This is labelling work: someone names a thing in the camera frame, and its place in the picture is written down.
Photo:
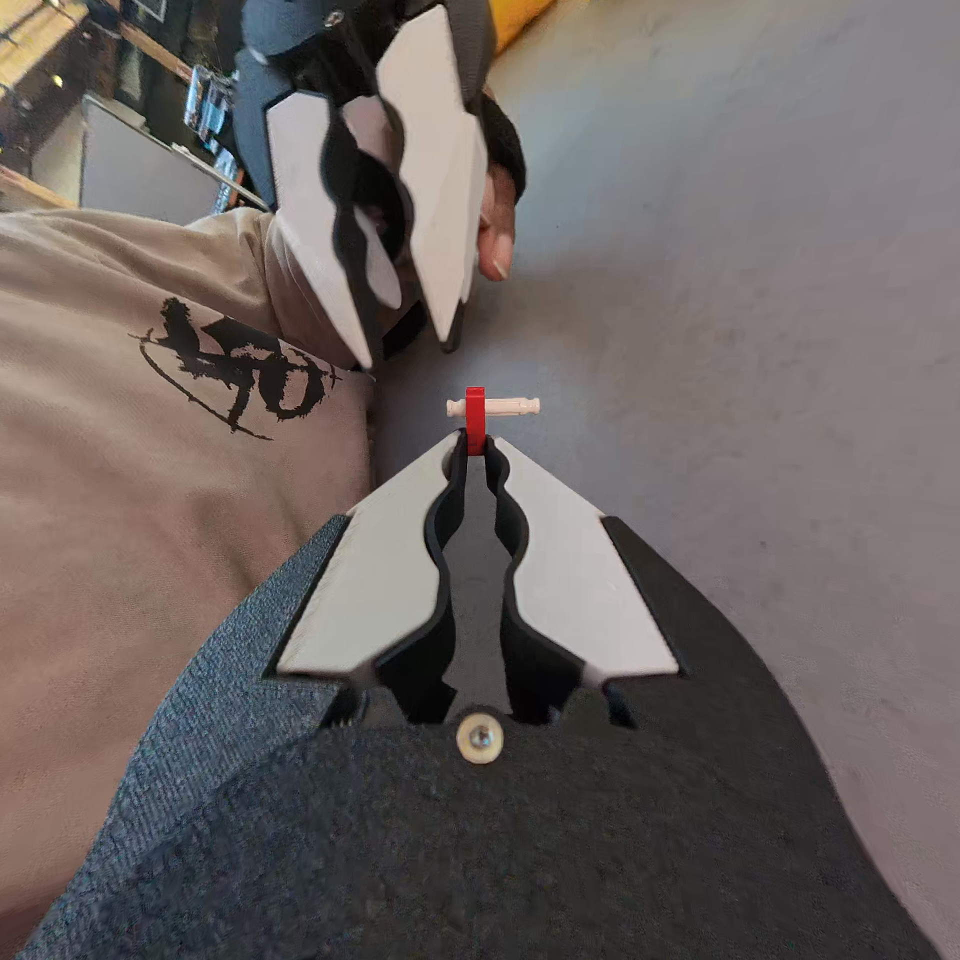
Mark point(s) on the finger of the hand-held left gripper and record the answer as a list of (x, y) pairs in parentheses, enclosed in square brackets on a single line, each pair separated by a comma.
[(300, 187), (442, 187)]

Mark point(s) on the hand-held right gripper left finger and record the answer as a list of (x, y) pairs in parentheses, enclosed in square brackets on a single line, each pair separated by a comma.
[(367, 592)]

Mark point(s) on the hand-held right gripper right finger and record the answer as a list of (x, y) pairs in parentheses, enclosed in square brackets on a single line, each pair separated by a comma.
[(592, 600)]

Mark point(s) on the yellow plastic bin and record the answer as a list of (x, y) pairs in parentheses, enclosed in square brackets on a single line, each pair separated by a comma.
[(521, 19)]

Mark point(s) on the red toy connector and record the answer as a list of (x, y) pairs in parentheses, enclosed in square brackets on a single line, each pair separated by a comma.
[(475, 420)]

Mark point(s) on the white toy rod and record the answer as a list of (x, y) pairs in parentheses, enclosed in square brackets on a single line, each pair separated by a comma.
[(514, 406)]

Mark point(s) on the grey desk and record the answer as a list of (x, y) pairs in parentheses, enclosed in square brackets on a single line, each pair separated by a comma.
[(712, 300)]

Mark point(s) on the person's left hand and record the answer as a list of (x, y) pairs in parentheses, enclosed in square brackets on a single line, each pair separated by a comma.
[(499, 240)]

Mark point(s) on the grey panel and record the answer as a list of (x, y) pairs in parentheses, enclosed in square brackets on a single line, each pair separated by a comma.
[(135, 165)]

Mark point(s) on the beige printed sweatshirt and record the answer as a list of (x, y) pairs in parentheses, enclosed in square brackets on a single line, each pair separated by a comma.
[(112, 525)]

